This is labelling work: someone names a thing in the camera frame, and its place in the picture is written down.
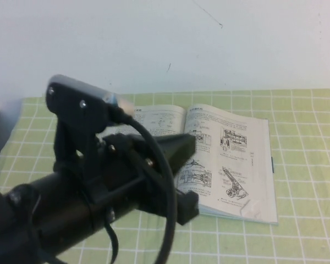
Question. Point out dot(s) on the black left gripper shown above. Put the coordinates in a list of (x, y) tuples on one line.
[(137, 187)]

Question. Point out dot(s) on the white technical book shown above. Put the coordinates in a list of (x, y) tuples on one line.
[(236, 165)]

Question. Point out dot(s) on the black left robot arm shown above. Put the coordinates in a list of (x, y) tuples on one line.
[(57, 209)]

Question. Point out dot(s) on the green white checked tablecloth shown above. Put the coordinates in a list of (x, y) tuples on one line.
[(305, 220)]

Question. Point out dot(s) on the silver grey wrist camera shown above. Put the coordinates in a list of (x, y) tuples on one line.
[(99, 93)]

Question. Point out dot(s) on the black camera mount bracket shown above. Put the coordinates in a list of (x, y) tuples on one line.
[(71, 110)]

